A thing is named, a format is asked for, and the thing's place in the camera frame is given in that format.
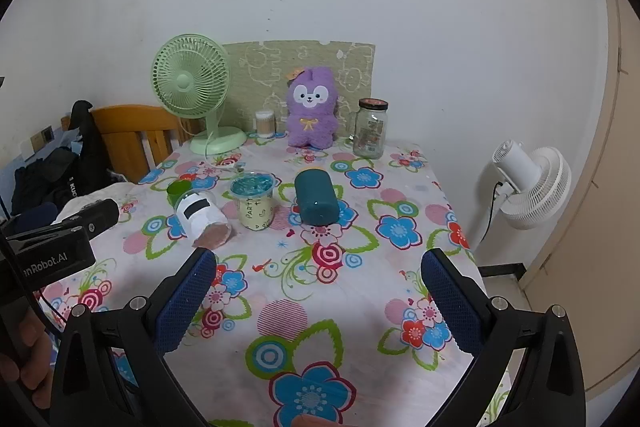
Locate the black bag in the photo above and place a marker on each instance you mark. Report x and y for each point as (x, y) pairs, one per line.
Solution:
(87, 157)

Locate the glass jar with lid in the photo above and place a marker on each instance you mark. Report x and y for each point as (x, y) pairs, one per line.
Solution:
(370, 133)

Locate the white standing fan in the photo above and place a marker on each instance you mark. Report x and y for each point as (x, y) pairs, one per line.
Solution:
(535, 187)

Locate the white cup black label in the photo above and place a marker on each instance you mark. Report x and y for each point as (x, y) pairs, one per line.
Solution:
(200, 218)

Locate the small green cup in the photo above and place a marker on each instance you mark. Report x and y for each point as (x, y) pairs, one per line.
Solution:
(175, 193)

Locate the purple plush toy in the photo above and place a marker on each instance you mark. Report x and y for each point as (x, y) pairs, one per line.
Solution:
(310, 123)

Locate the dark teal cup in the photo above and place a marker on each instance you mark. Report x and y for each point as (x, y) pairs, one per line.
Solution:
(316, 198)

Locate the dark clothes pile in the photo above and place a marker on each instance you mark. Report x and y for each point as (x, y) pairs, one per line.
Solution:
(37, 182)

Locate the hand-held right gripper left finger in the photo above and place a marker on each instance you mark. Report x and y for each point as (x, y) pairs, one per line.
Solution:
(184, 307)

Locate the clear plastic cup blue lid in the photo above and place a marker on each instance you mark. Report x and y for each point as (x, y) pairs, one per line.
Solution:
(255, 212)

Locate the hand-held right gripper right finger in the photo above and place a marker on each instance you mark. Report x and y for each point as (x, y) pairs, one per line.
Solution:
(450, 307)

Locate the wall socket panel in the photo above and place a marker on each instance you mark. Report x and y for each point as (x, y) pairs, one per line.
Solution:
(41, 139)

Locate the beige wooden door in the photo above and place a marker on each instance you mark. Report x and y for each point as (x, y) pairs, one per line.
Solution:
(590, 257)

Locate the cotton swab container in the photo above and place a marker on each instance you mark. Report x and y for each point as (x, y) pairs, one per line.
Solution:
(265, 124)

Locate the green patterned mat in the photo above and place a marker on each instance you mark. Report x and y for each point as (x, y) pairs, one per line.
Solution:
(260, 67)

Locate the wooden chair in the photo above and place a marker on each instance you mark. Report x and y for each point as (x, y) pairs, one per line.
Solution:
(127, 132)

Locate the green desk fan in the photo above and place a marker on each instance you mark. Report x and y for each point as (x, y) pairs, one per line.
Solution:
(183, 82)

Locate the floral tablecloth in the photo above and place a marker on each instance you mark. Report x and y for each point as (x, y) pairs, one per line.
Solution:
(300, 292)

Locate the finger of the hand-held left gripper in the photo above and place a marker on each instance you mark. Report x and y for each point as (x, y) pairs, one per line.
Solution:
(95, 214)

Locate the person's left hand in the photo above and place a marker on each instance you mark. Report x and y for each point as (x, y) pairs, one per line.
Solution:
(30, 369)

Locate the white cloth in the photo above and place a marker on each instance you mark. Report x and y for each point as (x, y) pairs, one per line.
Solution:
(112, 193)

